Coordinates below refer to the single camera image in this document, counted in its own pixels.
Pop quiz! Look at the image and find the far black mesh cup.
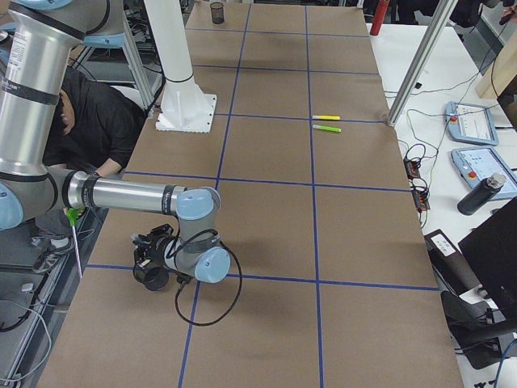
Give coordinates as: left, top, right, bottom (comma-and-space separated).
209, 2, 225, 24

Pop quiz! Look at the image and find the yellow marker pen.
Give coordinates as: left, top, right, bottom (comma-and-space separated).
312, 115, 341, 121

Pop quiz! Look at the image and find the near blue teach pendant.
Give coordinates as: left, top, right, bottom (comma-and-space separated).
451, 145, 516, 200

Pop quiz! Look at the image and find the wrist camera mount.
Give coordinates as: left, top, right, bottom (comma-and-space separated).
131, 224, 174, 246

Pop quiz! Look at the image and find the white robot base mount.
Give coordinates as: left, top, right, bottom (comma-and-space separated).
145, 0, 217, 133

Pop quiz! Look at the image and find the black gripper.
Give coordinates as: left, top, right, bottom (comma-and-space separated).
137, 238, 170, 268

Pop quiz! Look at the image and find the black mesh cup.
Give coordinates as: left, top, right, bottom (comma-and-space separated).
209, 2, 225, 24
132, 262, 169, 291

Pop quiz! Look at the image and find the blue teach pendant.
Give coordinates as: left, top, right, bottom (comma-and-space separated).
451, 145, 516, 200
444, 101, 498, 146

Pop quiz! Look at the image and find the black monitor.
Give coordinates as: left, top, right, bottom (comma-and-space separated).
459, 199, 516, 319

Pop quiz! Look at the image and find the aluminium frame post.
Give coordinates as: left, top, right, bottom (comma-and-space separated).
385, 0, 458, 127

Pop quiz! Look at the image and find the person in black jacket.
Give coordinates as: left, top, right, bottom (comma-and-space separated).
32, 66, 146, 274

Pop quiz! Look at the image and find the far blue teach pendant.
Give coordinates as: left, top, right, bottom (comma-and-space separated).
444, 101, 498, 146

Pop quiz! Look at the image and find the near black mesh cup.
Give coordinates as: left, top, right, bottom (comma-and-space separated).
132, 262, 169, 291

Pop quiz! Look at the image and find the black water bottle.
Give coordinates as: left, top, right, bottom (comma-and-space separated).
456, 173, 506, 216

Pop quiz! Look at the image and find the green handled screwdriver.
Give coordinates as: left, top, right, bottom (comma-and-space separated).
65, 208, 85, 279

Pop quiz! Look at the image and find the black usb hub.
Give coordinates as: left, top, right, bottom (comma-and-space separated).
403, 158, 430, 213

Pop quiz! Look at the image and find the green marker pen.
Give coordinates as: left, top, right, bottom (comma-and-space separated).
312, 124, 342, 133

